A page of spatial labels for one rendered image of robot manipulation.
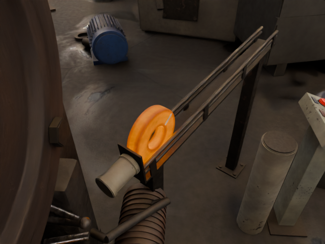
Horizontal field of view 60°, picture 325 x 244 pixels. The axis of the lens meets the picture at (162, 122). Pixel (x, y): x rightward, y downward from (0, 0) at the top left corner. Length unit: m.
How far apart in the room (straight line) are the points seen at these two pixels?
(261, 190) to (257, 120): 0.89
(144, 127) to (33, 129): 0.43
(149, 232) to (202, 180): 0.82
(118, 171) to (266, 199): 0.69
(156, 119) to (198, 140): 1.08
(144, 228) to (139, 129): 0.26
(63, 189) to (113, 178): 0.16
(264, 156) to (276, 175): 0.09
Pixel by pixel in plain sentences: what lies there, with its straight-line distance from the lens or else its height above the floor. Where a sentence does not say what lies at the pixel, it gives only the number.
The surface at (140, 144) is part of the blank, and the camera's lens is 0.65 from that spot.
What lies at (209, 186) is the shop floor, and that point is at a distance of 1.51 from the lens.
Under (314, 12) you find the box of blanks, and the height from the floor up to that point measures 0.51.
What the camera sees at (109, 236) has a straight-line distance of 0.67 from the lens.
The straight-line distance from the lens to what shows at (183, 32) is 2.96.
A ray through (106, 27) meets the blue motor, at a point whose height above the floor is 0.32.
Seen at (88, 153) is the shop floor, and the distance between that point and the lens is 1.69.
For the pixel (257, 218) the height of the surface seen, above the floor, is 0.14.
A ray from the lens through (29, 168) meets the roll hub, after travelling 0.23.
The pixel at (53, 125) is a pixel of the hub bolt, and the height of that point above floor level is 1.04.
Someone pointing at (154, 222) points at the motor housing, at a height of 0.52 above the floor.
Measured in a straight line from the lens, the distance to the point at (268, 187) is 1.13.
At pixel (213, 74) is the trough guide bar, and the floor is 0.71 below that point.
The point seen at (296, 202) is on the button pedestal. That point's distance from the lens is 1.33.
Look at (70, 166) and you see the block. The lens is 0.54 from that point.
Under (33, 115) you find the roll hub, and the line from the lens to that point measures 0.23.
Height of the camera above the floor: 1.19
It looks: 40 degrees down
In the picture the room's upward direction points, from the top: straight up
